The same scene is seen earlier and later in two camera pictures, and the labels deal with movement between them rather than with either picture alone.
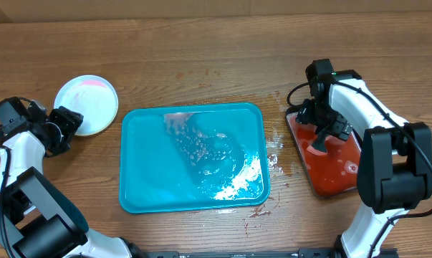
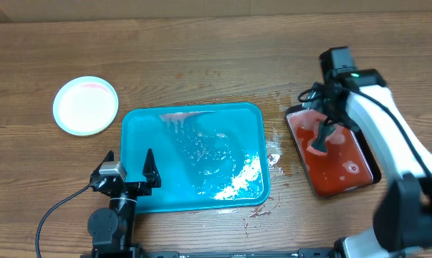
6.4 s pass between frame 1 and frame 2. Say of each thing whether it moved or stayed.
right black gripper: moved
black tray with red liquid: stayed
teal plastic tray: stayed
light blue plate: stayed
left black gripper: moved
